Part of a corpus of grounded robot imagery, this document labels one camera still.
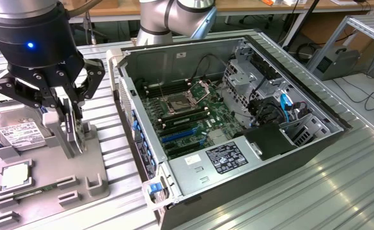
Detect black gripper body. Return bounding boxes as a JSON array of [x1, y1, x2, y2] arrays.
[[0, 1, 86, 88]]

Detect graphics card with metal bracket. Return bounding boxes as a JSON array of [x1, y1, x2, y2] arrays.
[[59, 97, 90, 154]]

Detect silver hard disk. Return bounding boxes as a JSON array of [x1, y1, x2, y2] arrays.
[[0, 100, 53, 151]]

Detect black office chair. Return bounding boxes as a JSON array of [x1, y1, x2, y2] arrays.
[[74, 23, 109, 46]]

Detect thin locking lever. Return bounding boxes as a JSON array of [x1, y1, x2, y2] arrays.
[[157, 78, 167, 102]]

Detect CPU socket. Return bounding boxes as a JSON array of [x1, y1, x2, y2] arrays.
[[163, 95, 191, 114]]

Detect black RAM stick in slot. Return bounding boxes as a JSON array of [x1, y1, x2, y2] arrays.
[[161, 110, 207, 127]]

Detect metal socket cover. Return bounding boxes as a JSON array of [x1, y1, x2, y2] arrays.
[[186, 80, 212, 100]]

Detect grey parts rack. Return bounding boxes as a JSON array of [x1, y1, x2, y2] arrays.
[[0, 111, 111, 230]]

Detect CPU with silver lid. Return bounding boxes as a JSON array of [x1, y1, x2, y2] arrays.
[[0, 165, 31, 188]]

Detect blue expansion slot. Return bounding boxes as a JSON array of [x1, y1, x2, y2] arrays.
[[161, 129, 198, 144]]

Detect green RAM stick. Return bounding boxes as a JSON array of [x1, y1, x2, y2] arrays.
[[14, 183, 61, 199]]

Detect green motherboard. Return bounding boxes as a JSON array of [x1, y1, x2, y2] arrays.
[[138, 76, 249, 160]]

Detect silver chipset heatsink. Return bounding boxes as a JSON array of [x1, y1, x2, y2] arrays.
[[207, 130, 232, 142]]

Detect metal disk bay cage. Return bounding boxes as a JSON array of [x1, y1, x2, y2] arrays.
[[222, 58, 290, 115]]

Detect blue case latch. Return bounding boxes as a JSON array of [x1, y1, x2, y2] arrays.
[[146, 183, 162, 194]]

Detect silver power supply with label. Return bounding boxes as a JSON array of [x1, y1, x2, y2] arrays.
[[167, 140, 264, 196]]

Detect black plastic shroud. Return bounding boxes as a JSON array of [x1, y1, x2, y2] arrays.
[[234, 123, 300, 161]]

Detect small metal disk bay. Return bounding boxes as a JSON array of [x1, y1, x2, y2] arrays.
[[280, 114, 332, 147]]

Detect black pole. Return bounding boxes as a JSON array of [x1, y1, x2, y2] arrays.
[[285, 0, 322, 50]]

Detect open black PC case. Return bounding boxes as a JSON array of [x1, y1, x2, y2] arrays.
[[106, 34, 354, 230]]

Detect grey hanging cable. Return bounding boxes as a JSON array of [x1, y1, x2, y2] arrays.
[[83, 11, 101, 46]]

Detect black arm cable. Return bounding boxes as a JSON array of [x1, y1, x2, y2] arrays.
[[66, 0, 105, 18]]

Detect black looped wire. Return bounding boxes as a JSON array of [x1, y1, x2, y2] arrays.
[[195, 54, 233, 80]]

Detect black wire bundle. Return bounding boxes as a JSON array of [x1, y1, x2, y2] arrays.
[[249, 99, 285, 126]]

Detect blue wire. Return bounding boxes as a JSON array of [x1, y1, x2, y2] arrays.
[[280, 93, 296, 124]]

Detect coiled black cable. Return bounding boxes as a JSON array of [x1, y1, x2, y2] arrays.
[[297, 43, 318, 61]]

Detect grey box with black handle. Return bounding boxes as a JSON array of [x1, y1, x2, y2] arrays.
[[308, 46, 362, 81]]

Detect black wires on side table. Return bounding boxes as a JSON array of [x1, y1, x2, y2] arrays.
[[332, 79, 374, 111]]

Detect aluminium frame table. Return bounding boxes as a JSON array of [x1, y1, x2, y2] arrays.
[[306, 14, 374, 80]]

